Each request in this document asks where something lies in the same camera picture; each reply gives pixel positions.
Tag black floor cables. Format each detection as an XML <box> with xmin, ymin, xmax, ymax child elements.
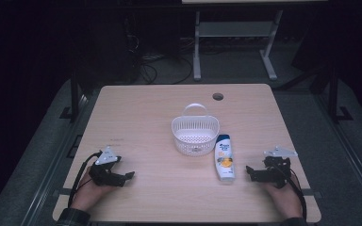
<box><xmin>125</xmin><ymin>34</ymin><xmax>196</xmax><ymax>86</ymax></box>

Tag person's left hand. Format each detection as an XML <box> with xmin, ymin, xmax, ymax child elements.
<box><xmin>70</xmin><ymin>174</ymin><xmax>118</xmax><ymax>212</ymax></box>

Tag white shampoo bottle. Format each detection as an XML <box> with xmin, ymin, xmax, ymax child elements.
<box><xmin>214</xmin><ymin>134</ymin><xmax>236</xmax><ymax>182</ymax></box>

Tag white plastic basket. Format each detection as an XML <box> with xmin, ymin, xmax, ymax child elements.
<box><xmin>171</xmin><ymin>103</ymin><xmax>221</xmax><ymax>157</ymax></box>

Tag person's dark sleeve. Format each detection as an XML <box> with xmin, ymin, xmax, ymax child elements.
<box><xmin>55</xmin><ymin>206</ymin><xmax>92</xmax><ymax>226</ymax></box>
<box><xmin>279</xmin><ymin>217</ymin><xmax>309</xmax><ymax>226</ymax></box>

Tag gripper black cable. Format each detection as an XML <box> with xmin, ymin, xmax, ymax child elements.
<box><xmin>272</xmin><ymin>165</ymin><xmax>308</xmax><ymax>220</ymax></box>
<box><xmin>67</xmin><ymin>150</ymin><xmax>104</xmax><ymax>209</ymax></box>

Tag person's right dark sleeve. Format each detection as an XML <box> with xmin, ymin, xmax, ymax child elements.
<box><xmin>279</xmin><ymin>217</ymin><xmax>309</xmax><ymax>226</ymax></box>

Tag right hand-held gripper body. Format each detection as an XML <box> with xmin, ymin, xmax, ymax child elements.
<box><xmin>253</xmin><ymin>145</ymin><xmax>299</xmax><ymax>189</ymax></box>

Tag person's right hand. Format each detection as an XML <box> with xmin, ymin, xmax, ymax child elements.
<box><xmin>259</xmin><ymin>177</ymin><xmax>304</xmax><ymax>220</ymax></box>

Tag black metal post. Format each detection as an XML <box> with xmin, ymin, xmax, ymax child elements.
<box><xmin>59</xmin><ymin>62</ymin><xmax>83</xmax><ymax>121</ymax></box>
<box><xmin>326</xmin><ymin>62</ymin><xmax>354</xmax><ymax>123</ymax></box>

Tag person's left dark sleeve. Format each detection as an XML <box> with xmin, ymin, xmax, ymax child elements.
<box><xmin>55</xmin><ymin>206</ymin><xmax>92</xmax><ymax>226</ymax></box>

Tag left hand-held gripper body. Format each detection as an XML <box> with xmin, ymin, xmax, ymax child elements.
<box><xmin>88</xmin><ymin>146</ymin><xmax>127</xmax><ymax>188</ymax></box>

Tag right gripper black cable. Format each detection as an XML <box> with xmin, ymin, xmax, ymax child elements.
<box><xmin>272</xmin><ymin>165</ymin><xmax>308</xmax><ymax>220</ymax></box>

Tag grey metal stand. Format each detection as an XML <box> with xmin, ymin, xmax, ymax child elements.
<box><xmin>192</xmin><ymin>8</ymin><xmax>285</xmax><ymax>82</ymax></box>

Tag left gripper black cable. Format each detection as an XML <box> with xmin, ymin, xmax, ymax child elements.
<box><xmin>67</xmin><ymin>150</ymin><xmax>104</xmax><ymax>209</ymax></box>

